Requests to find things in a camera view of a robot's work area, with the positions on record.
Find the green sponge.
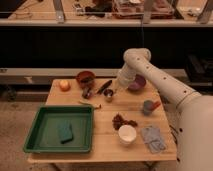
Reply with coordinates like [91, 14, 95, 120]
[58, 122, 73, 144]

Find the white paper cup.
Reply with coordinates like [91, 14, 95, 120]
[118, 125, 137, 145]

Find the orange fruit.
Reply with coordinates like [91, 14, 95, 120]
[59, 80, 71, 91]

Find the grey cup with orange handle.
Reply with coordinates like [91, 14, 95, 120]
[142, 100, 161, 116]

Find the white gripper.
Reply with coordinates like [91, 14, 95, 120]
[116, 70, 134, 89]

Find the black handled knife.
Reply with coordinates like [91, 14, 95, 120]
[96, 80, 112, 94]

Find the green plastic tray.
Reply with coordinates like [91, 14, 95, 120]
[23, 105, 94, 153]

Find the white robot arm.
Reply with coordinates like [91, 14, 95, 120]
[117, 48, 213, 171]

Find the dark metal object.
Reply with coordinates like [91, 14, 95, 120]
[82, 87, 94, 99]

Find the purple bowl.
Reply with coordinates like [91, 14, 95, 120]
[128, 75, 146, 91]

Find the grey folded cloth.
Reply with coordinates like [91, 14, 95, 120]
[141, 126, 166, 154]

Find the wooden handled utensil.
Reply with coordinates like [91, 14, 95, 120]
[78, 101, 102, 109]

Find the wooden table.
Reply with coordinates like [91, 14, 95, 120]
[28, 83, 177, 164]

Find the brown clay bowl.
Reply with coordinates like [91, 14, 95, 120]
[76, 71, 95, 88]

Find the small metal cup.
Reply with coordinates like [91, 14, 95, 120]
[104, 89, 114, 102]

